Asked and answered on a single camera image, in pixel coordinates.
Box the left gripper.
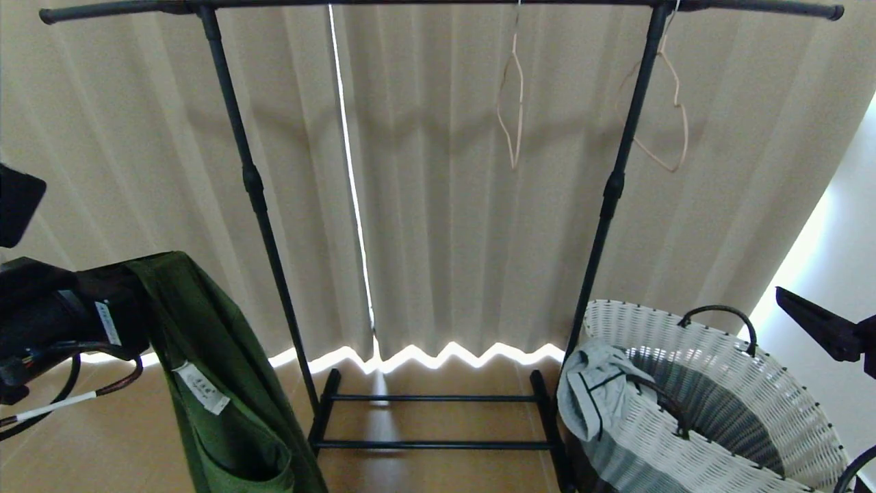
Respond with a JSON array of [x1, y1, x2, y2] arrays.
[[0, 257, 153, 365]]

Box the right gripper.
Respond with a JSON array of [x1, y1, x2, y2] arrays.
[[855, 318, 876, 381]]

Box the green long-sleeved shirt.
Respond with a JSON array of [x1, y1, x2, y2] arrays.
[[123, 251, 329, 493]]

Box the pink clothes hanger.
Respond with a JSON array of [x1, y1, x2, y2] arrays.
[[496, 0, 526, 171], [615, 0, 690, 174]]

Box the white laundry basket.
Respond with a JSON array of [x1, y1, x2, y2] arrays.
[[561, 299, 851, 493]]

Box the black clothes rack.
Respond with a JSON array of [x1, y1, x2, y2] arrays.
[[39, 0, 846, 493]]

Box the pale grey shorts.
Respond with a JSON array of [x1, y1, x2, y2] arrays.
[[556, 340, 661, 493]]

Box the beige curtain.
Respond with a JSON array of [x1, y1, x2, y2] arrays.
[[0, 0, 876, 376]]

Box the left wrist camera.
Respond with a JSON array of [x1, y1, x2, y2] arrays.
[[0, 164, 48, 249]]

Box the black cable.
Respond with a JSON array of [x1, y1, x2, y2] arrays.
[[831, 444, 876, 493]]

